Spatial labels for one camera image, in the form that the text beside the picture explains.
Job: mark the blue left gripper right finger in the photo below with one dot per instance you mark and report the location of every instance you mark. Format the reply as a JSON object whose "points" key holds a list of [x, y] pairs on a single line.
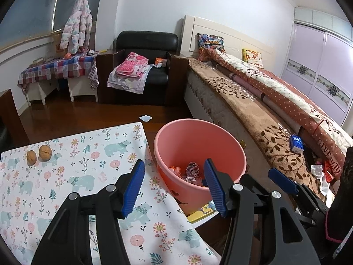
{"points": [[217, 184]]}

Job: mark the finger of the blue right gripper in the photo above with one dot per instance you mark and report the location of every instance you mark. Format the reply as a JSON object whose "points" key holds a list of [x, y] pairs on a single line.
{"points": [[282, 181]]}

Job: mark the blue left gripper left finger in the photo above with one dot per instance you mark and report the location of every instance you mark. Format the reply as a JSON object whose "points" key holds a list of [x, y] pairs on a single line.
{"points": [[130, 186]]}

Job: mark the red snack wrapper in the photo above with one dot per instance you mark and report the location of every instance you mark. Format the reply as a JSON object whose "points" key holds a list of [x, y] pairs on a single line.
{"points": [[191, 174]]}

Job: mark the yellow book under table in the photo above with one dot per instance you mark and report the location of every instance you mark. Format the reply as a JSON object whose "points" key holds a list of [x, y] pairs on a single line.
{"points": [[205, 211]]}

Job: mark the blue tissue pack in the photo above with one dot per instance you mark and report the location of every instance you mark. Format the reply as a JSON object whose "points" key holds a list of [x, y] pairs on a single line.
{"points": [[296, 144]]}

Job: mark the pink plastic bucket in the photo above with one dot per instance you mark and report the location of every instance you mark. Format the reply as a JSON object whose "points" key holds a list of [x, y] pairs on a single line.
{"points": [[182, 141]]}

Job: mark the orange rolled quilt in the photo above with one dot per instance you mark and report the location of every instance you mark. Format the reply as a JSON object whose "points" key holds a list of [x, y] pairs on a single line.
{"points": [[331, 138]]}

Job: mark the white paper scrap on floor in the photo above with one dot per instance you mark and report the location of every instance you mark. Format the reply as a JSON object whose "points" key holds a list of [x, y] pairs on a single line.
{"points": [[145, 118]]}

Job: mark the walnut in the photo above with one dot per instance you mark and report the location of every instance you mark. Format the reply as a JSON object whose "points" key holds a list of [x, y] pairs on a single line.
{"points": [[45, 153], [31, 157]]}

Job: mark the floral bear tablecloth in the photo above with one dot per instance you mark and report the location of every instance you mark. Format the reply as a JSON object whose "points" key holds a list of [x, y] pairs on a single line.
{"points": [[68, 210]]}

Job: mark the bed with brown blanket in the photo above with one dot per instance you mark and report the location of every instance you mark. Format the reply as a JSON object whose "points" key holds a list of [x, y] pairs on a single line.
{"points": [[261, 127]]}

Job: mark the black leather armchair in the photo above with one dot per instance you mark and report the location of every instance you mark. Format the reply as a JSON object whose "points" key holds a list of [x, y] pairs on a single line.
{"points": [[166, 81]]}

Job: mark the white folded cloth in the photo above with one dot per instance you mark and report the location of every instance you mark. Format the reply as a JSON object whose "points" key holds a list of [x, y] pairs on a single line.
{"points": [[132, 85]]}

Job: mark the pink folded clothes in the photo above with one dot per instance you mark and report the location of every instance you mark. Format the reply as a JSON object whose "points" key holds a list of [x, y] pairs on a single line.
{"points": [[133, 66]]}

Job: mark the yellow floral pillow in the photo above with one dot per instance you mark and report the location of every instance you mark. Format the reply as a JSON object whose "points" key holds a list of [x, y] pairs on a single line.
{"points": [[252, 57]]}

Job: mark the lilac wardrobe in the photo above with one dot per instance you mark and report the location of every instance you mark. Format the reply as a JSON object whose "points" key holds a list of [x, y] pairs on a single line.
{"points": [[319, 61]]}

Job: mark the black leather sofa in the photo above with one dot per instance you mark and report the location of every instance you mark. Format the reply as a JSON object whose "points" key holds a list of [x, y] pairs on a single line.
{"points": [[13, 134]]}

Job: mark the colourful patterned pillow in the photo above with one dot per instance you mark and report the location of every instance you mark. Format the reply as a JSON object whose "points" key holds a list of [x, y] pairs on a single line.
{"points": [[207, 44]]}

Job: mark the plaid covered side table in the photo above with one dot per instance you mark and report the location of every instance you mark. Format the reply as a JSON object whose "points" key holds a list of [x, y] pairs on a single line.
{"points": [[79, 71]]}

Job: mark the hanging pastel puffer jacket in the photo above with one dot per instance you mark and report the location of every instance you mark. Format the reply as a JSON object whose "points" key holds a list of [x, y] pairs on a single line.
{"points": [[77, 29]]}

